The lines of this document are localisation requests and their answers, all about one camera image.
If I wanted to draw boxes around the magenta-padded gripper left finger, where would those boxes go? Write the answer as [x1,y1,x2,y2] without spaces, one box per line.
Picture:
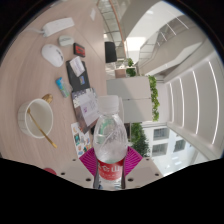
[56,147,100,188]

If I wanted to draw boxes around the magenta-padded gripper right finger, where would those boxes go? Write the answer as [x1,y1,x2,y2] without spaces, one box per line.
[123,146,164,189]

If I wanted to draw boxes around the clear red-label water bottle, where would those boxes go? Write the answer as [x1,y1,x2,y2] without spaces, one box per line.
[92,94,129,191]

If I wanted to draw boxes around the green plant hedge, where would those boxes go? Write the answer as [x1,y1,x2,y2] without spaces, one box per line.
[129,122,151,158]

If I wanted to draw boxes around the colourful sticker sheet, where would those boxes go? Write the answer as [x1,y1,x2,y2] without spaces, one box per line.
[70,121,93,159]

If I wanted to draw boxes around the gold spoon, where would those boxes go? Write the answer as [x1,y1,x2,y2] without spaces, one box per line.
[27,108,58,149]

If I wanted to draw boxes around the green plants atop cabinet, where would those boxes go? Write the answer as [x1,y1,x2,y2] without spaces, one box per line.
[147,75,161,123]

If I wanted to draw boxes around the teal tube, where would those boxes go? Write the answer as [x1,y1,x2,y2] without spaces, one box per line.
[54,76,71,99]

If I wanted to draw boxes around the ceiling light strips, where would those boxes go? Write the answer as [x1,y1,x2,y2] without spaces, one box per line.
[166,59,221,146]

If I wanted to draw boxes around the black notebook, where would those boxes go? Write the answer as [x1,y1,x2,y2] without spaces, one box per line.
[65,59,91,93]

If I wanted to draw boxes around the wooden planter with plants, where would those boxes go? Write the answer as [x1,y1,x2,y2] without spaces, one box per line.
[124,57,138,78]

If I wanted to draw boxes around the white paper slip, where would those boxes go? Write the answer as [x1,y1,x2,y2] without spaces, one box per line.
[68,55,86,78]

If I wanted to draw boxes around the white computer mouse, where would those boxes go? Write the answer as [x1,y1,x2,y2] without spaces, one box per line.
[40,43,65,68]

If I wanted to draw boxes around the small red black box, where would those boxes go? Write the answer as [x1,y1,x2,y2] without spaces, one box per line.
[72,42,87,58]

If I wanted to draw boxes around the black chair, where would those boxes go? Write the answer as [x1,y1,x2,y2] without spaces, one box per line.
[104,41,118,64]

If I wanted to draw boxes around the small white oval device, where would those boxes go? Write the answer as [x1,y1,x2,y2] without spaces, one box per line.
[58,34,75,47]

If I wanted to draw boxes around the white power strip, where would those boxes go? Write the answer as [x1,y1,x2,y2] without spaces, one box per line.
[41,17,76,38]

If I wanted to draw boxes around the white power cable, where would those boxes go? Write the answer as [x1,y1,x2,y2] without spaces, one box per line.
[24,27,45,35]

